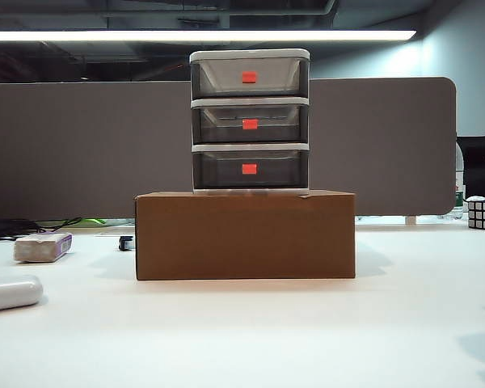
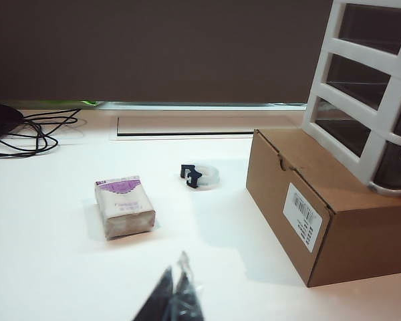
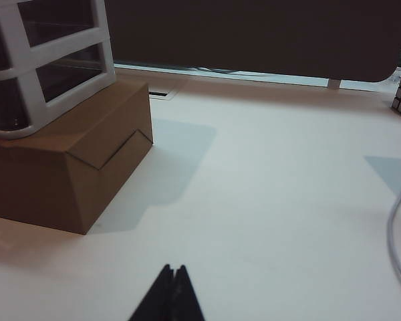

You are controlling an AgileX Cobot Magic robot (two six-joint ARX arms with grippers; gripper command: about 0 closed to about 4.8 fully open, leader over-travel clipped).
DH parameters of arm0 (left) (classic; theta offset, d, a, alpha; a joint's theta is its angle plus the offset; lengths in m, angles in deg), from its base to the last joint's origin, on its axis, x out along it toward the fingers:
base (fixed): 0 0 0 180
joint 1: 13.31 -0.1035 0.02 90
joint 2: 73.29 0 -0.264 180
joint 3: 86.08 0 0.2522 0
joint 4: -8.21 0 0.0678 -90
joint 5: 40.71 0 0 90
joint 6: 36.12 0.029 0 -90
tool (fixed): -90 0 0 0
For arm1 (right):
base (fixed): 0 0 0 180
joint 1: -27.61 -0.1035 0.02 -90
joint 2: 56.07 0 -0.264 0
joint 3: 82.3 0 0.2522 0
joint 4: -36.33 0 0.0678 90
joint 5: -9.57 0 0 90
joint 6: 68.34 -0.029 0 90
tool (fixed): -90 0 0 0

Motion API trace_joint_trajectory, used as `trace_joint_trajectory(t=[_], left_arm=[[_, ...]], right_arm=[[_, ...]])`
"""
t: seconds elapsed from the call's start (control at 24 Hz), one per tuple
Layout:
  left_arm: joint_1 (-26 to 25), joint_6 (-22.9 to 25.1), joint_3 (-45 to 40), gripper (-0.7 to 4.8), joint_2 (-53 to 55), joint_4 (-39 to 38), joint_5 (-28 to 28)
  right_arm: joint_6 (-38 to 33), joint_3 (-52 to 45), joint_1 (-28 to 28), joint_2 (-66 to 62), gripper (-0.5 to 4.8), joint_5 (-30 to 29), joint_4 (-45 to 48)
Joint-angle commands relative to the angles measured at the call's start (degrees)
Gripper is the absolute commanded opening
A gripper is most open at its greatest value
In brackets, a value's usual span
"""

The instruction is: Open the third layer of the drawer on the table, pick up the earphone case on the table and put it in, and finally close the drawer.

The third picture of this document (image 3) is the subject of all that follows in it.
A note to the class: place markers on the brown cardboard box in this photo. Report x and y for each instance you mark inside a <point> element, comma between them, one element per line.
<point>36,187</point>

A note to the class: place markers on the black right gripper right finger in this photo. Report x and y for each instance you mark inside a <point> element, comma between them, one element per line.
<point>185,301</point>

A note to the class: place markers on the white divider foot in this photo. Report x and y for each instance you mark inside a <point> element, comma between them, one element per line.
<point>335,83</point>

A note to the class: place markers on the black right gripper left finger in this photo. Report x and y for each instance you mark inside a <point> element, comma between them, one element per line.
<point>155,301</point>

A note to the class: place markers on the white plastic drawer cabinet frame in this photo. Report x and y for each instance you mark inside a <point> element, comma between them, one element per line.
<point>15,33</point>

